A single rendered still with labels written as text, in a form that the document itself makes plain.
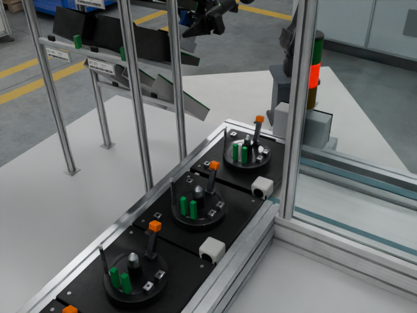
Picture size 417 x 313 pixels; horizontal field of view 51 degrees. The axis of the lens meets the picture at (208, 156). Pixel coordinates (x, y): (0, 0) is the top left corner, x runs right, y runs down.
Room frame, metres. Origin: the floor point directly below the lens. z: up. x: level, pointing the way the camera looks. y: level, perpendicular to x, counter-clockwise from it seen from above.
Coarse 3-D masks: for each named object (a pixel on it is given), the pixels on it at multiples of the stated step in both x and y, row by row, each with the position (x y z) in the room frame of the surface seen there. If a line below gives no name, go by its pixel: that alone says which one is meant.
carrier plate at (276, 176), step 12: (228, 132) 1.17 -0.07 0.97; (240, 132) 1.16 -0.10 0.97; (216, 144) 1.10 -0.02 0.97; (264, 144) 1.10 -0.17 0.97; (276, 144) 1.09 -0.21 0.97; (204, 156) 1.04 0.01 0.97; (216, 156) 1.04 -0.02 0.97; (276, 156) 1.03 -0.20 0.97; (192, 168) 0.99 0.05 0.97; (204, 168) 0.99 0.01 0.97; (228, 168) 0.98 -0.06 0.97; (276, 168) 0.97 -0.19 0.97; (216, 180) 0.94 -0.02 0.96; (228, 180) 0.93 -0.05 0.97; (240, 180) 0.93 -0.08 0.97; (252, 180) 0.93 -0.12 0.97; (276, 180) 0.92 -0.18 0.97
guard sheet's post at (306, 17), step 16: (304, 0) 0.79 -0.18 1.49; (304, 16) 0.79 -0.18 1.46; (304, 32) 0.79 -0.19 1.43; (304, 48) 0.78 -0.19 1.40; (304, 64) 0.78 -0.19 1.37; (304, 80) 0.78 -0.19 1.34; (304, 96) 0.78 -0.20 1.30; (288, 128) 0.79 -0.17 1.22; (288, 144) 0.79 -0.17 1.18; (288, 160) 0.79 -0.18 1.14; (288, 176) 0.79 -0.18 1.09; (288, 192) 0.78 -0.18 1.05; (288, 208) 0.78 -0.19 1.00
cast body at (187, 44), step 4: (188, 24) 1.23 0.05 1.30; (180, 28) 1.23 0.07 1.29; (184, 28) 1.21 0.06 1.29; (188, 28) 1.21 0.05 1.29; (180, 32) 1.22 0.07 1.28; (180, 36) 1.20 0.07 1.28; (196, 36) 1.23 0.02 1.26; (180, 40) 1.19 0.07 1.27; (184, 40) 1.20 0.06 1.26; (188, 40) 1.21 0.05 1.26; (192, 40) 1.22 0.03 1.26; (180, 44) 1.19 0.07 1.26; (184, 44) 1.20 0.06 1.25; (188, 44) 1.21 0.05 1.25; (192, 44) 1.21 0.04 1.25; (196, 44) 1.22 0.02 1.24; (184, 48) 1.20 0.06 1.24; (188, 48) 1.20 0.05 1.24; (192, 48) 1.21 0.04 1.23; (192, 52) 1.21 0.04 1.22
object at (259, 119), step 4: (256, 116) 1.09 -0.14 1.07; (260, 116) 1.09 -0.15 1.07; (256, 120) 1.08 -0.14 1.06; (260, 120) 1.08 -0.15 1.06; (256, 124) 1.08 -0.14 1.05; (260, 124) 1.08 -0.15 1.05; (256, 128) 1.08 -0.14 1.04; (260, 128) 1.08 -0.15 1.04; (256, 132) 1.07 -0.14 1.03; (256, 136) 1.07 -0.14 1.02; (256, 140) 1.06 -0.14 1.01
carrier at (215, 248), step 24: (168, 192) 0.89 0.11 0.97; (192, 192) 0.86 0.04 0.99; (216, 192) 0.86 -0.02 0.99; (240, 192) 0.88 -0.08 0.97; (144, 216) 0.80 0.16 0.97; (168, 216) 0.80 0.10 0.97; (192, 216) 0.76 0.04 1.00; (216, 216) 0.77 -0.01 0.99; (240, 216) 0.79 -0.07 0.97; (168, 240) 0.72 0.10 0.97; (192, 240) 0.71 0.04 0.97; (216, 240) 0.69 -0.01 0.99; (216, 264) 0.65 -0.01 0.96
